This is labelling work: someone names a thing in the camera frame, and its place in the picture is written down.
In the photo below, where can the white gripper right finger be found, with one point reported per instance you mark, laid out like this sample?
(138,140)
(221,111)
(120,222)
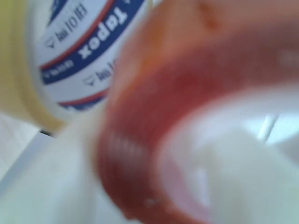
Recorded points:
(245,177)

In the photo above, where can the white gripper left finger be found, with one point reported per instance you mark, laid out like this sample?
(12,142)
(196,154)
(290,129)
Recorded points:
(53,182)

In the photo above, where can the small red tape roll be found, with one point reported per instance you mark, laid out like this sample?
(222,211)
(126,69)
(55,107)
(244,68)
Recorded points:
(187,77)

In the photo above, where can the big yellowish printed tape roll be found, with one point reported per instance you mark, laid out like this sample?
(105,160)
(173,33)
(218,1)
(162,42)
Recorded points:
(77,46)

